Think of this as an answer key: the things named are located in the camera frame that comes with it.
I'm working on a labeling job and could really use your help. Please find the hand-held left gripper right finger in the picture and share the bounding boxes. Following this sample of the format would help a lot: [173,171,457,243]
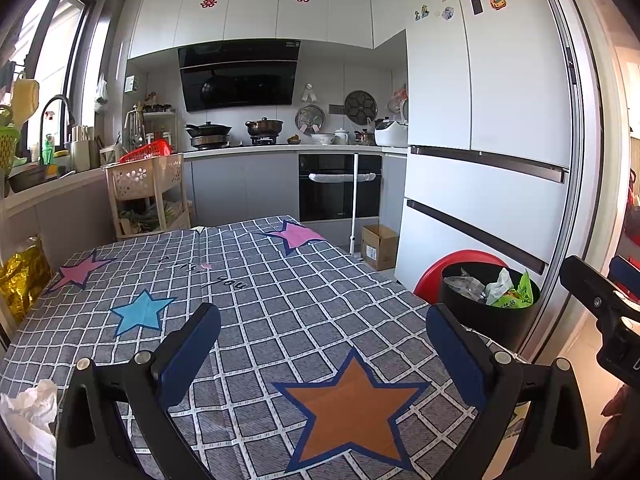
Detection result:
[425,304,592,480]

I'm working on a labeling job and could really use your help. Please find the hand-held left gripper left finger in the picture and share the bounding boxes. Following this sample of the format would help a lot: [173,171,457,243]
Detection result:
[54,302,222,480]

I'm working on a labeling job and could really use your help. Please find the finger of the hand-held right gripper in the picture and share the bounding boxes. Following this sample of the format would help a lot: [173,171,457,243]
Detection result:
[609,255,640,305]
[559,256,640,323]

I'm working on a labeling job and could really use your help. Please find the black trash bin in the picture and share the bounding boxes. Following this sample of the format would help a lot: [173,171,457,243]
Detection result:
[440,261,542,353]

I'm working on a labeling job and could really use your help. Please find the green snack packet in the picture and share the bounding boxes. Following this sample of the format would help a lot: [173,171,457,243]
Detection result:
[492,270,536,308]

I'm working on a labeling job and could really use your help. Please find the clear plastic wrapper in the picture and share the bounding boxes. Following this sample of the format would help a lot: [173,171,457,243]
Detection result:
[444,269,488,305]

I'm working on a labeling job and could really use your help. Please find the white plastic wrapper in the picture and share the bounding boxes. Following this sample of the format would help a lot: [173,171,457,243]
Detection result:
[484,266,515,306]

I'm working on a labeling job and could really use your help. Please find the person's right hand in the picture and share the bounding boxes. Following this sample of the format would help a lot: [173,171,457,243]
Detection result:
[599,385,640,466]

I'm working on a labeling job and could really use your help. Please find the pile of red boxes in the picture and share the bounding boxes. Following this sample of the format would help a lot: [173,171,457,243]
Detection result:
[622,167,640,246]

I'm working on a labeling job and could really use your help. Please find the red stool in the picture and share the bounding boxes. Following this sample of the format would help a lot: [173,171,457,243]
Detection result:
[413,249,508,305]

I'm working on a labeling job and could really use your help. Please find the star checked grey tablecloth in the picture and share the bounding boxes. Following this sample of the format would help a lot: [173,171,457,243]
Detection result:
[0,215,506,480]

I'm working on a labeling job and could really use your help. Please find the cardboard box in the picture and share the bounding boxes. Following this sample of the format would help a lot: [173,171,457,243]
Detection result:
[361,224,400,272]

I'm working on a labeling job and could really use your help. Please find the green vegetables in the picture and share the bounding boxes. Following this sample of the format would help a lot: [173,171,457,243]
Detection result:
[119,202,190,233]

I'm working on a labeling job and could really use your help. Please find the grey kitchen base cabinets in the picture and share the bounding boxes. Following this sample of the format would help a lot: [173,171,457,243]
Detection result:
[182,152,301,228]

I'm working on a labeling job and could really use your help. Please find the white crumpled tissue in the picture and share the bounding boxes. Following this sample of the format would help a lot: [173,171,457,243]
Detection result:
[0,379,59,463]

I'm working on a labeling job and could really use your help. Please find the beige storage cart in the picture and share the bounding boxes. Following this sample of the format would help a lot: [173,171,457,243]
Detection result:
[105,152,193,241]

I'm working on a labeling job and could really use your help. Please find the gold foil bag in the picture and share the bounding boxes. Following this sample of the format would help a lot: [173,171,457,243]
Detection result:
[0,237,53,326]

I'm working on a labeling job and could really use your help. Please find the white stick vacuum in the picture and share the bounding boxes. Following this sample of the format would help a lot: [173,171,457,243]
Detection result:
[347,152,363,261]

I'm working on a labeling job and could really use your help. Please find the black built-in oven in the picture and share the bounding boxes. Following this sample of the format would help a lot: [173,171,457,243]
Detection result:
[298,154,383,222]

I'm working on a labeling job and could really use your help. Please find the red plastic basket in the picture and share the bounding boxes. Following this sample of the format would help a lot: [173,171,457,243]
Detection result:
[119,142,173,163]

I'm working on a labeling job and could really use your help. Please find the black wok with lid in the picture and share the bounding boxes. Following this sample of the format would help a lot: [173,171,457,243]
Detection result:
[185,120,233,138]

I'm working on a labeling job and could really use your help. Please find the white spice rack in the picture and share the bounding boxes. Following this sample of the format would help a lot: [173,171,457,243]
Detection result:
[125,105,178,153]

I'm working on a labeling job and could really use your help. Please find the utensil holders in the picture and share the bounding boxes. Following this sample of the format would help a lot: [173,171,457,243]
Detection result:
[70,125,103,171]

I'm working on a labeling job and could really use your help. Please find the brown clay pot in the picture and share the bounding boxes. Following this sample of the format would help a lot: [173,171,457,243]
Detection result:
[245,117,284,137]

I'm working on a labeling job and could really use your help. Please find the white rice cooker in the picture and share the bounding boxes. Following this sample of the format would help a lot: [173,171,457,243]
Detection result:
[375,117,408,148]

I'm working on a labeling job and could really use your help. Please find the white refrigerator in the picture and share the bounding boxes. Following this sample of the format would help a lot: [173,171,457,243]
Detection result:
[395,0,576,306]

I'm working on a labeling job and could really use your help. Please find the round silver steamer rack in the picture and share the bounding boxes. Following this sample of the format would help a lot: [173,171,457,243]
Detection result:
[295,104,326,133]

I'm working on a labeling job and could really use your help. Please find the black range hood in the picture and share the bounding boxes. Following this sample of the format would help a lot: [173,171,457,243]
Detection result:
[177,39,301,113]

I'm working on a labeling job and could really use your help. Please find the green plastic basket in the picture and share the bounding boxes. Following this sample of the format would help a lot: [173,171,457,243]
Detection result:
[0,122,21,171]

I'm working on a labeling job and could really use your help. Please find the black kitchen faucet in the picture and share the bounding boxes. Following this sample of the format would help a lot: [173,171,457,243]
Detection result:
[39,95,76,141]

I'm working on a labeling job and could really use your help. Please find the yellow plastic colander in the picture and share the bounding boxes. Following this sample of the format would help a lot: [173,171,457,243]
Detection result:
[11,77,41,128]

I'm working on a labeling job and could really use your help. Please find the kitchen window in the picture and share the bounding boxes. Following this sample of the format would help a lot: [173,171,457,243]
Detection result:
[0,0,96,161]

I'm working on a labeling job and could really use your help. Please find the white oven handle cover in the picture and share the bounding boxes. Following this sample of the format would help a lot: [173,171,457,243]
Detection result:
[308,171,377,185]

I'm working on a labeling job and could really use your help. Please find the white wall cabinets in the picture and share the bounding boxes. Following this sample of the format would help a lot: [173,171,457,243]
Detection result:
[127,0,408,61]

